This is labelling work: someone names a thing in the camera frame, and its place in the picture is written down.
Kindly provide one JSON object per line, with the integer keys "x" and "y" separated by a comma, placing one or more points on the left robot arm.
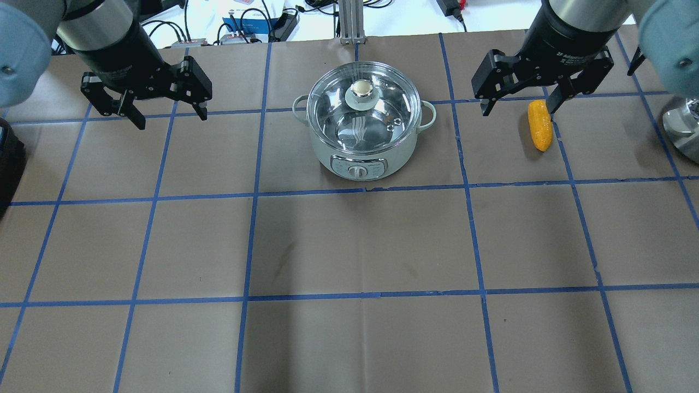
{"x": 29, "y": 27}

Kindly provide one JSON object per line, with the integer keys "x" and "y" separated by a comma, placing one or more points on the yellow corn cob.
{"x": 540, "y": 124}

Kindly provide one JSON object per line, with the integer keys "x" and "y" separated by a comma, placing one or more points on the pale green electric pot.
{"x": 365, "y": 167}

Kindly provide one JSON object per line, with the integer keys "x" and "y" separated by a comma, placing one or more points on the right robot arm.
{"x": 666, "y": 37}

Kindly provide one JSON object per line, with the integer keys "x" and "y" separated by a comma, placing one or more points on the aluminium frame post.
{"x": 351, "y": 22}

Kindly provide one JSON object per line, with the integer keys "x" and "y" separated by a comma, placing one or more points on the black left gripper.
{"x": 123, "y": 58}

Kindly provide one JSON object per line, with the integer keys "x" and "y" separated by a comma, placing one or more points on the blue white box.
{"x": 253, "y": 23}

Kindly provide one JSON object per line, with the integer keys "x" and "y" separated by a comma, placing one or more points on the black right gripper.
{"x": 562, "y": 45}

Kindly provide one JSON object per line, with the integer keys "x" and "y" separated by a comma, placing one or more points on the glass pot lid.
{"x": 363, "y": 107}

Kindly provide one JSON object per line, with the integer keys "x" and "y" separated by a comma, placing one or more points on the black power adapter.
{"x": 451, "y": 8}

